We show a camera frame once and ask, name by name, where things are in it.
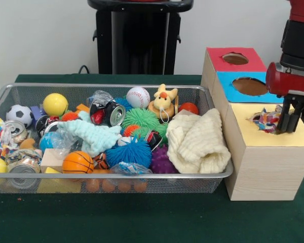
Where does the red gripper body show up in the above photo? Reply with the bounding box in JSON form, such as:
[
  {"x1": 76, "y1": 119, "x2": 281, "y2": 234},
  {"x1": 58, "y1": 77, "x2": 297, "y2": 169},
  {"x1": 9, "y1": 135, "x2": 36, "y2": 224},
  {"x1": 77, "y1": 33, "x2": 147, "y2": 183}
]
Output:
[{"x1": 265, "y1": 62, "x2": 304, "y2": 102}]

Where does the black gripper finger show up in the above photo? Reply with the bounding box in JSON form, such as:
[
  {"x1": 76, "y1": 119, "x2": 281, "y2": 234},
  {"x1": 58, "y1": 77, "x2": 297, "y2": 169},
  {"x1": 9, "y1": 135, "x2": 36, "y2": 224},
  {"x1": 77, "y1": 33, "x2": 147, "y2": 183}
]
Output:
[
  {"x1": 277, "y1": 95, "x2": 292, "y2": 134},
  {"x1": 287, "y1": 97, "x2": 304, "y2": 133}
]

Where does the cream muslin cloth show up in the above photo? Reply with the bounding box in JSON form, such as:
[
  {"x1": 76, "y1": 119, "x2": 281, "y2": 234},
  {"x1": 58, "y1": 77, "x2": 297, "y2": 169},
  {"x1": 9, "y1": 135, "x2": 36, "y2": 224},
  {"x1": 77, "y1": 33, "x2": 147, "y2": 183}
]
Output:
[{"x1": 166, "y1": 108, "x2": 232, "y2": 175}]

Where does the wooden box with three holes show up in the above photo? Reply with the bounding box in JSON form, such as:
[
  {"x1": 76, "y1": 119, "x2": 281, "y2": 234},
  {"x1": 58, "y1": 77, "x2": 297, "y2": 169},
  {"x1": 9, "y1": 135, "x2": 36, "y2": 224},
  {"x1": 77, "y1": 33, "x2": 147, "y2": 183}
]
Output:
[{"x1": 201, "y1": 47, "x2": 304, "y2": 201}]

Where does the silver mesh bin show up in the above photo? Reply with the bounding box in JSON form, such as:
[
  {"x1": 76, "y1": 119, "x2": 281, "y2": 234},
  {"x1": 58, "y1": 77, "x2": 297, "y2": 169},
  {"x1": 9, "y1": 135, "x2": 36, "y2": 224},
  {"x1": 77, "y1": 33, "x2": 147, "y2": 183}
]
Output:
[{"x1": 0, "y1": 83, "x2": 234, "y2": 194}]

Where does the yellow plush chick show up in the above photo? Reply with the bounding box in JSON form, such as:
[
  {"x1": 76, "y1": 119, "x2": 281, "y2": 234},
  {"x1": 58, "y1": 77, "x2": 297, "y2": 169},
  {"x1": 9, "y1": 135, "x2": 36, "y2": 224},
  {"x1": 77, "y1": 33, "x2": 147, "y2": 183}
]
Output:
[{"x1": 148, "y1": 84, "x2": 179, "y2": 121}]

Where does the green spiky puffer ball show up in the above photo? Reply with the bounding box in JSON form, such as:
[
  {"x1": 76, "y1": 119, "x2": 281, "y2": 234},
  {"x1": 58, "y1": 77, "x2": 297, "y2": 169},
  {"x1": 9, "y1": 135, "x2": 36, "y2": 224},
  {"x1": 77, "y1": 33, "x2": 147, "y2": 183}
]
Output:
[{"x1": 121, "y1": 108, "x2": 161, "y2": 130}]

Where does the white toy baseball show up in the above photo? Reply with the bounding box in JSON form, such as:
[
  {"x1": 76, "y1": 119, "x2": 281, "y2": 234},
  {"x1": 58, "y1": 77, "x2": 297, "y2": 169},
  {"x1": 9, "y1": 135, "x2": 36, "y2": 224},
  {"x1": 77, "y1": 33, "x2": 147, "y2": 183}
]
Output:
[{"x1": 126, "y1": 87, "x2": 151, "y2": 109}]

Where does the blue spiky puffer ball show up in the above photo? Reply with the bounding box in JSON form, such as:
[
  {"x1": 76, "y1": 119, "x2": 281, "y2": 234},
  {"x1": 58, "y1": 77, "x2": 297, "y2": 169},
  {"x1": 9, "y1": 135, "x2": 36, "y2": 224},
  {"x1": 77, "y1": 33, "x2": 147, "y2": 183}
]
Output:
[{"x1": 105, "y1": 136, "x2": 153, "y2": 169}]

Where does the dark green table cloth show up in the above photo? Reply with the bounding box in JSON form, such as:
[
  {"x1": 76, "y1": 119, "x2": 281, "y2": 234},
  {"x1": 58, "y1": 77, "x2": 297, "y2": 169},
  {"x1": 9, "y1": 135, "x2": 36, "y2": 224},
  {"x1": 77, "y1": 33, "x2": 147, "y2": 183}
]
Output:
[{"x1": 0, "y1": 73, "x2": 304, "y2": 243}]

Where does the light blue muslin cloth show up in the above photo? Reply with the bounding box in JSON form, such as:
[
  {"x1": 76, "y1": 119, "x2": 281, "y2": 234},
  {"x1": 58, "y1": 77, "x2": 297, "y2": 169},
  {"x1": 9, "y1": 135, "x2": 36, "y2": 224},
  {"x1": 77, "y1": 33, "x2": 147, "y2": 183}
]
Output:
[{"x1": 57, "y1": 110, "x2": 123, "y2": 158}]

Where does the orange toy basketball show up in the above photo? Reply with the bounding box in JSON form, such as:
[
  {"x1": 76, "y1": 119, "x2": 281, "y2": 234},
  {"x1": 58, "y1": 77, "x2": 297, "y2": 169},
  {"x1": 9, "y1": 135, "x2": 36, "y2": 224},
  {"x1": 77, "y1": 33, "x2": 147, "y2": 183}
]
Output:
[{"x1": 62, "y1": 151, "x2": 95, "y2": 175}]

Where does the yellow ball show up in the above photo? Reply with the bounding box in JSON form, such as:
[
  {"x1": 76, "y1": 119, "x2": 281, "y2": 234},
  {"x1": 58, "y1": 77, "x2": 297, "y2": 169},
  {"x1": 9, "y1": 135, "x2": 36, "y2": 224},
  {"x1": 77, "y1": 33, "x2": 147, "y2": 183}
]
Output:
[{"x1": 43, "y1": 93, "x2": 69, "y2": 117}]

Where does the black white soccer ball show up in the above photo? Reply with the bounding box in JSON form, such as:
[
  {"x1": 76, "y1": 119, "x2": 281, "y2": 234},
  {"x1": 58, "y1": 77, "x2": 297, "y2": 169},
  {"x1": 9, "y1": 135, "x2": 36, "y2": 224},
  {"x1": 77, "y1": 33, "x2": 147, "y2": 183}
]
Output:
[{"x1": 6, "y1": 104, "x2": 34, "y2": 128}]

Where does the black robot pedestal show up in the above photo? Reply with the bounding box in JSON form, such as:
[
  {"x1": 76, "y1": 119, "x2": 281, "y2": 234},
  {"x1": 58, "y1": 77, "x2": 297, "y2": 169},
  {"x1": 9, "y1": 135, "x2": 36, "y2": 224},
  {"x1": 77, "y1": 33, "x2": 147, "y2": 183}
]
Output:
[{"x1": 87, "y1": 0, "x2": 196, "y2": 75}]

